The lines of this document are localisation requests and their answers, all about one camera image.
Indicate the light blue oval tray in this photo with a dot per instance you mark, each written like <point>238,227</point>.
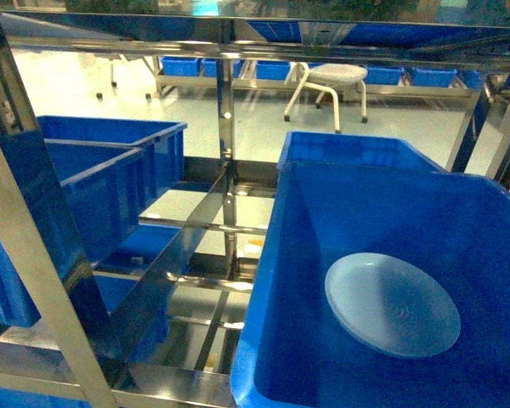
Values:
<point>392,306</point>

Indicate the stainless steel shelf rack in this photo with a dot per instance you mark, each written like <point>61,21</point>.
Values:
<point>38,233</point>

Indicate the large blue bin on shelf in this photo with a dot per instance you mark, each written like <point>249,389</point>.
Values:
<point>293,352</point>

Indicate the blue bin behind large bin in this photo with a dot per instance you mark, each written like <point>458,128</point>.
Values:
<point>355,150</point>

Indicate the blue bin left rear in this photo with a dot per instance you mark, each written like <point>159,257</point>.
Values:
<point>160,142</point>

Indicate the white round stool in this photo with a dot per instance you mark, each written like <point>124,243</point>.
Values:
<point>326,79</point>

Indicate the blue bin left front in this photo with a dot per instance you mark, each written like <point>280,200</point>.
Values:
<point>102,191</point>

